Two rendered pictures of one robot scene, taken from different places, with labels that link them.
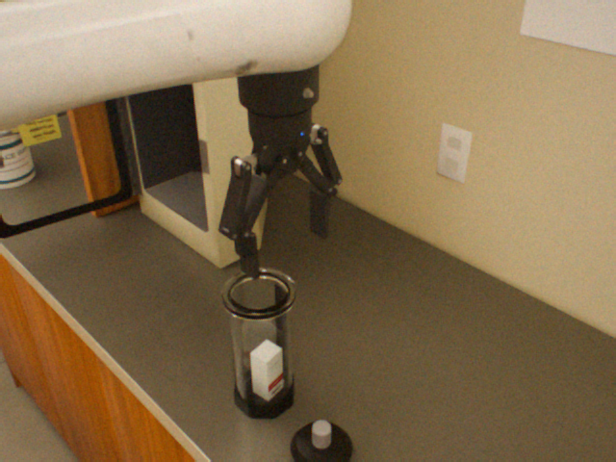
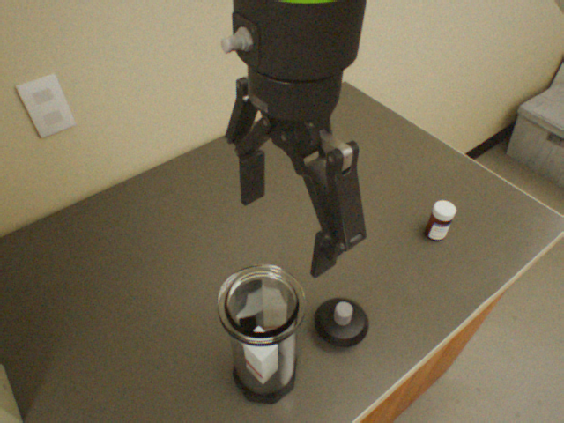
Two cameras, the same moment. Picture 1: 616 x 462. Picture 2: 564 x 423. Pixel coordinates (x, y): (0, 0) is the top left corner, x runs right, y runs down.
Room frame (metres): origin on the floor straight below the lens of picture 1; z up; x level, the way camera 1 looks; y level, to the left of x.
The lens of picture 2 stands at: (0.67, 0.35, 1.63)
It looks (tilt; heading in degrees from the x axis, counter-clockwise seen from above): 48 degrees down; 276
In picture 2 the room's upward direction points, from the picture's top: straight up
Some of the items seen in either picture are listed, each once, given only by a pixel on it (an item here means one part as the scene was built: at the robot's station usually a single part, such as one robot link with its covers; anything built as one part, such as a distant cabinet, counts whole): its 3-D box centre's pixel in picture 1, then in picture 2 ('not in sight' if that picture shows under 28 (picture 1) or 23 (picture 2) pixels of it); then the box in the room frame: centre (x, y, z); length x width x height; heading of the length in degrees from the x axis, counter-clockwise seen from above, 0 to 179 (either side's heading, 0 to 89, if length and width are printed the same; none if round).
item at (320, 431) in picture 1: (321, 442); (342, 318); (0.60, -0.02, 0.97); 0.09 x 0.09 x 0.07
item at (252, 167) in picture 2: (319, 214); (252, 178); (0.73, -0.01, 1.28); 0.03 x 0.01 x 0.07; 44
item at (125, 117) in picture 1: (123, 117); not in sight; (1.28, 0.41, 1.19); 0.03 x 0.02 x 0.39; 44
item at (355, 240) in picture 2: (235, 242); (342, 246); (0.63, 0.09, 1.31); 0.03 x 0.01 x 0.05; 134
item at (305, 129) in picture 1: (280, 139); (293, 104); (0.69, 0.04, 1.42); 0.08 x 0.07 x 0.09; 134
